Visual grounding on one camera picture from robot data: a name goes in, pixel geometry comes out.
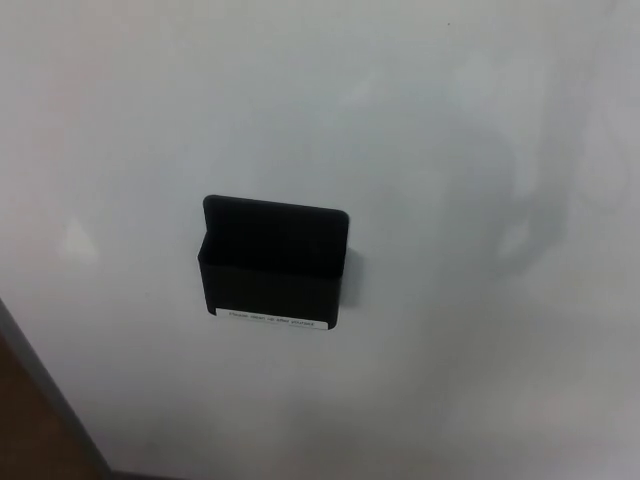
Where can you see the black magnetic marker holder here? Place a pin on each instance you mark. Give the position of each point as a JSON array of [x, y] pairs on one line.
[[272, 280]]

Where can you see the white whiteboard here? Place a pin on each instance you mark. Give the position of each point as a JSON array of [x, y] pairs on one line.
[[400, 125]]

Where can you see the brown wooden panel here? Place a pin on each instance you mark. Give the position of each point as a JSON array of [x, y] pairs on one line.
[[25, 425]]

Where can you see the grey whiteboard frame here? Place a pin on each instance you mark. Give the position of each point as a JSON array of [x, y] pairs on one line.
[[55, 390]]

